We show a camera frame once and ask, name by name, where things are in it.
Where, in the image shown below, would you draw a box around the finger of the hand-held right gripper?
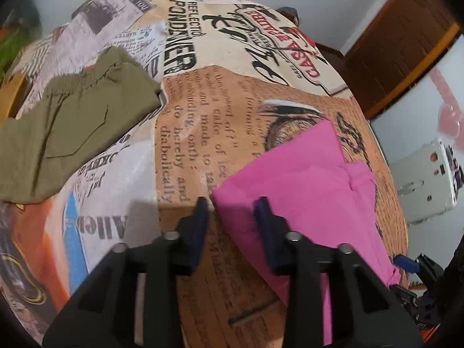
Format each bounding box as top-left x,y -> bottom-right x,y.
393,254 -> 446,285
389,284 -> 422,310

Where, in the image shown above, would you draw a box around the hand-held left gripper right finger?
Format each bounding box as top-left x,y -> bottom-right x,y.
253,196 -> 423,348

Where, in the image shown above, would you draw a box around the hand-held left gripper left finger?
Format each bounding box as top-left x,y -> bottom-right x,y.
41,197 -> 210,348

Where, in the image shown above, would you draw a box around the pink pants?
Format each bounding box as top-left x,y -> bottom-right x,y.
211,119 -> 401,347

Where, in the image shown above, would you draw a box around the olive green pants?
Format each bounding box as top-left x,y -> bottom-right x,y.
0,45 -> 162,204

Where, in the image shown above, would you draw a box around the white power strip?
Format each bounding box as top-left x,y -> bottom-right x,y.
393,138 -> 463,226

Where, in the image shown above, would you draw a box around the newspaper print bed sheet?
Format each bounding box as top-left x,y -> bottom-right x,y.
0,0 -> 409,348

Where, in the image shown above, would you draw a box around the grey blue backpack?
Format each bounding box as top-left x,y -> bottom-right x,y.
275,6 -> 302,27

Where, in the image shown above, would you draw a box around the brown wooden door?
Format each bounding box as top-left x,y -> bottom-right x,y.
342,0 -> 463,120

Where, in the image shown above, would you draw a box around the bamboo lap desk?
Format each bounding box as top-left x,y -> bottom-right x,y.
0,72 -> 28,124

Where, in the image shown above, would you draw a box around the green fabric bag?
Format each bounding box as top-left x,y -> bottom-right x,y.
0,12 -> 41,81

